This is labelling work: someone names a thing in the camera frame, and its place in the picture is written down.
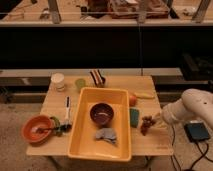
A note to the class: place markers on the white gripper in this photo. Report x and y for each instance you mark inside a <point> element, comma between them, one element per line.
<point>159,122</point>

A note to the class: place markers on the dark red grape bunch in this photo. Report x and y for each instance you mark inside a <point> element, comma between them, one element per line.
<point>147,122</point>

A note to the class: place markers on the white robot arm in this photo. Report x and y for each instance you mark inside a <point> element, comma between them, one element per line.
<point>193,103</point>

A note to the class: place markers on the striped cup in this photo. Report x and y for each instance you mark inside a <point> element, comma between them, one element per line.
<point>98,79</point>

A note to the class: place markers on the green plastic cup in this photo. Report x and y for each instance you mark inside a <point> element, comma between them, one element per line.
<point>80,83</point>

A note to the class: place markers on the white paper cup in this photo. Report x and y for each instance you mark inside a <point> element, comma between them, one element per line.
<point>57,80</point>

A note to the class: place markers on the wooden table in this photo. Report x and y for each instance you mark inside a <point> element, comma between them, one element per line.
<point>155,143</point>

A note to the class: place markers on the green sponge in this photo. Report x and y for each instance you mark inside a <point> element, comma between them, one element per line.
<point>134,117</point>

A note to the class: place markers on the yellow banana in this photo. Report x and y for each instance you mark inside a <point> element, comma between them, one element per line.
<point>144,96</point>

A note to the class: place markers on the orange fruit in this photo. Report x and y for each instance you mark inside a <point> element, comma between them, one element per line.
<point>132,100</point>

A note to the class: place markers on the black foot pedal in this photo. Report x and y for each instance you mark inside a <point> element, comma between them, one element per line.
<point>196,132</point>

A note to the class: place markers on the grey crumpled cloth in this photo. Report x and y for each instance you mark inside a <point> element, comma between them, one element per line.
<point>106,134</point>

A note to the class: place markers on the dark brown bowl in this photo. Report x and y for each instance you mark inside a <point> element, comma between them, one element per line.
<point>101,114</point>

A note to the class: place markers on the yellow plastic tub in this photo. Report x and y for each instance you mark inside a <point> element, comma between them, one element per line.
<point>89,140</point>

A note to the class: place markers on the dark spoon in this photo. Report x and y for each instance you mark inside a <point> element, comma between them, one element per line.
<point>61,128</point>

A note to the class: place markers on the green toy vegetable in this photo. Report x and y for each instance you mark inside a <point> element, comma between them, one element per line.
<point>56,124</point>

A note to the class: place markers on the orange plastic bowl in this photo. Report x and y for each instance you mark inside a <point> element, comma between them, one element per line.
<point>29,129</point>

